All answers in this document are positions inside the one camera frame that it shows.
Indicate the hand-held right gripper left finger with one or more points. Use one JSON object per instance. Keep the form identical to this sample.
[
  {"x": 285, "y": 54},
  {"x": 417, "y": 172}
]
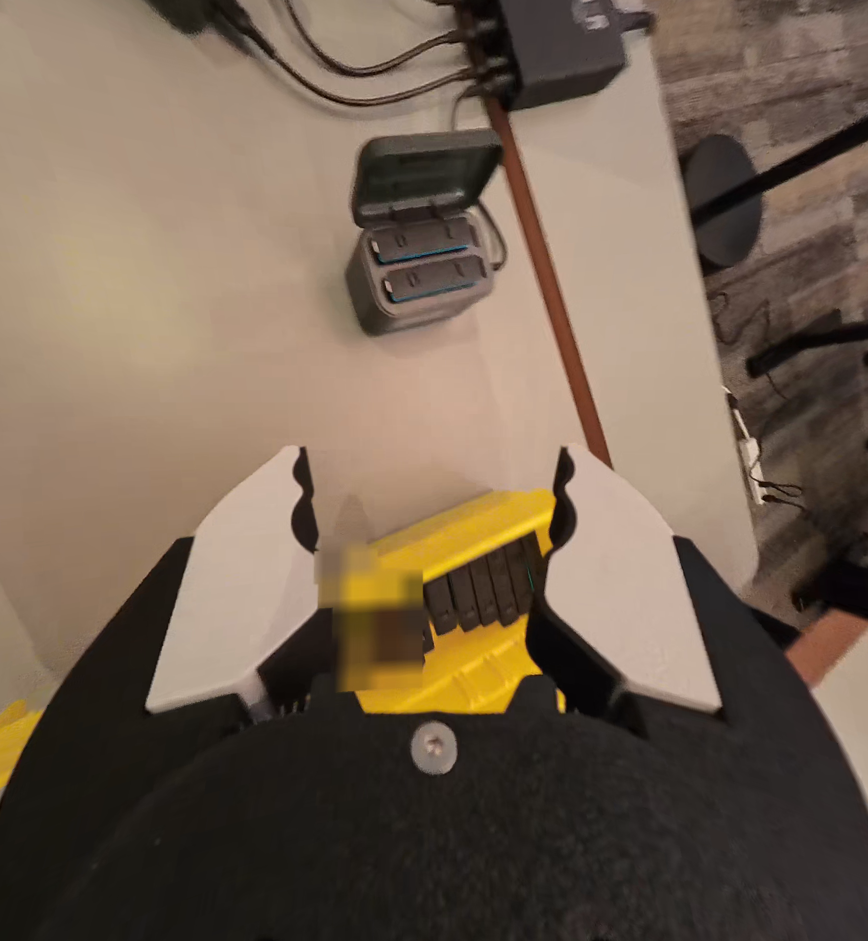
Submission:
[{"x": 236, "y": 588}]

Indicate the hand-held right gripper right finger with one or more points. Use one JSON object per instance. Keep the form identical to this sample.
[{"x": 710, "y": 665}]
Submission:
[{"x": 625, "y": 588}]

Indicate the yellow plastic bin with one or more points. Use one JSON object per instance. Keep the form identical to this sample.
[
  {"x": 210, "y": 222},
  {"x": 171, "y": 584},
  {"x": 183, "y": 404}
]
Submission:
[{"x": 464, "y": 522}]

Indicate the black battery charger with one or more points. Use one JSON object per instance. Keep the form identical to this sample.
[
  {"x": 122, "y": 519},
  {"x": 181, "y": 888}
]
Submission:
[{"x": 420, "y": 169}]

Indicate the row of black batteries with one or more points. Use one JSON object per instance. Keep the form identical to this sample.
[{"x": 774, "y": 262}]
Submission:
[{"x": 478, "y": 588}]

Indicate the black metal stand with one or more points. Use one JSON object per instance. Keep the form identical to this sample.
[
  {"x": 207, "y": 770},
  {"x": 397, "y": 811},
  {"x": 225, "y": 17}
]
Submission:
[
  {"x": 725, "y": 206},
  {"x": 824, "y": 346}
]

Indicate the black usb hub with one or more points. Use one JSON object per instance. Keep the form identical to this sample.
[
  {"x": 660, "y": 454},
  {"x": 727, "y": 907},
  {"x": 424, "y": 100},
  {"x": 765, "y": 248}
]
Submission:
[{"x": 559, "y": 44}]

